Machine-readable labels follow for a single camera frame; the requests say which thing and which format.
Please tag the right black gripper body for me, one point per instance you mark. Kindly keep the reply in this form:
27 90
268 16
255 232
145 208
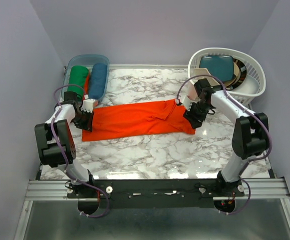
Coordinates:
198 111

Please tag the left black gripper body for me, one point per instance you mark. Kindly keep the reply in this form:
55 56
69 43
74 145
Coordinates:
84 119

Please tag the orange t shirt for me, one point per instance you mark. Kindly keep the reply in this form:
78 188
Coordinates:
137 119
86 84

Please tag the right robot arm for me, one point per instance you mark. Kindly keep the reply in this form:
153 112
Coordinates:
251 137

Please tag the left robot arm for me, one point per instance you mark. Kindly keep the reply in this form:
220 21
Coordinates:
55 144

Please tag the rolled orange t shirt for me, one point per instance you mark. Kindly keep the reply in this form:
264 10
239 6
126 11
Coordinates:
86 84

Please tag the beige garment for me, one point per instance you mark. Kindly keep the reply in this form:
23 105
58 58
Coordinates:
206 75

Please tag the rolled green t shirt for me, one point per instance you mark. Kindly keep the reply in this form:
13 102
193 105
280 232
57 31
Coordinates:
77 78

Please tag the rolled blue t shirt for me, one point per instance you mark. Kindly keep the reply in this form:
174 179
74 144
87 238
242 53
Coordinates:
98 82

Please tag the teal folded garment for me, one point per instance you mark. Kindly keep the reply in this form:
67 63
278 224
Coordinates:
220 66

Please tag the clear blue plastic bin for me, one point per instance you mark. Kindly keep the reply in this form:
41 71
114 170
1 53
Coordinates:
87 60

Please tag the white laundry basket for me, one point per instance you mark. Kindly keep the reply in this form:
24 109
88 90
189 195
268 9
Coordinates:
254 84

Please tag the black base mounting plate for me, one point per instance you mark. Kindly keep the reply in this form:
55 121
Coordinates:
155 193

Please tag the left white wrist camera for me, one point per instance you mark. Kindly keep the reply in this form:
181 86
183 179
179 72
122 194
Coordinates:
88 104

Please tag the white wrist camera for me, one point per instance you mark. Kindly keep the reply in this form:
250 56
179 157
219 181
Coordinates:
186 100
88 104

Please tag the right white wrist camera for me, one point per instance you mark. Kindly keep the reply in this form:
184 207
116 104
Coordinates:
186 100

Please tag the aluminium rail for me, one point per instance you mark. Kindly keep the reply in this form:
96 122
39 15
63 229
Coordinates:
55 190

